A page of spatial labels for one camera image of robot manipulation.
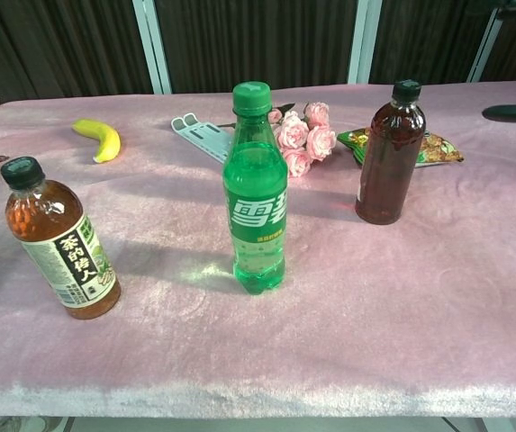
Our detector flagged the pink plush tablecloth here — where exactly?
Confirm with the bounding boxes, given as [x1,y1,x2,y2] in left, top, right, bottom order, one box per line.
[0,80,516,418]

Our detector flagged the green Sprite bottle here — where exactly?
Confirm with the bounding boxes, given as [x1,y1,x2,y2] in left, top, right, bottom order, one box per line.
[222,81,289,297]

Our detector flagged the amber tea bottle white label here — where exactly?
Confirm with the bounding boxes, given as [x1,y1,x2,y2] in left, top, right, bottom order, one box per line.
[0,156,122,321]

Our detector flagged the white folding stand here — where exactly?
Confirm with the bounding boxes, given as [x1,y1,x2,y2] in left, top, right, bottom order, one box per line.
[170,112,236,166]

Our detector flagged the yellow banana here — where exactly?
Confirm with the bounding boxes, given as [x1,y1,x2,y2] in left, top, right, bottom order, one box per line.
[71,118,122,164]

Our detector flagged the white frame post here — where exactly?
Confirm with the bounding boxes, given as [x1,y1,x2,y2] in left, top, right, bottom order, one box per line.
[347,0,384,86]
[466,0,516,84]
[131,0,173,95]

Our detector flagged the pink rose bouquet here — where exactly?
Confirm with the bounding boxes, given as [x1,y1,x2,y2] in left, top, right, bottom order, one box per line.
[219,102,339,179]

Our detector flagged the dark red tea bottle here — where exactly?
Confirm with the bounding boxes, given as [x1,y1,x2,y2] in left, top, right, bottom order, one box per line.
[355,79,427,225]

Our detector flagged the green snack bag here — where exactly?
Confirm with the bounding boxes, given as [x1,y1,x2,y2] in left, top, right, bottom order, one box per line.
[337,128,465,168]

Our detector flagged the dark brown curtain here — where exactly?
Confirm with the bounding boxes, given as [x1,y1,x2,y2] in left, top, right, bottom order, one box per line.
[0,0,516,109]

